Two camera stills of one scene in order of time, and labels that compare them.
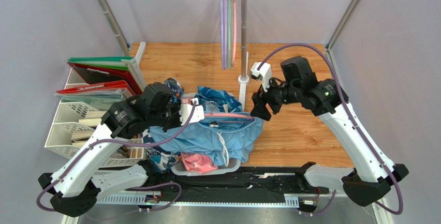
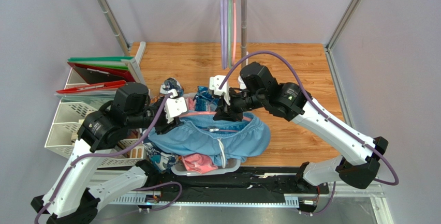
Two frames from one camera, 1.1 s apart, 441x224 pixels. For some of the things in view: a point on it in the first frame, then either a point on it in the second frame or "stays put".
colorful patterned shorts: x=163 y=158 stays put
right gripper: x=265 y=98 to x=224 y=111
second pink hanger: x=234 y=20 stays put
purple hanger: x=223 y=23 stays put
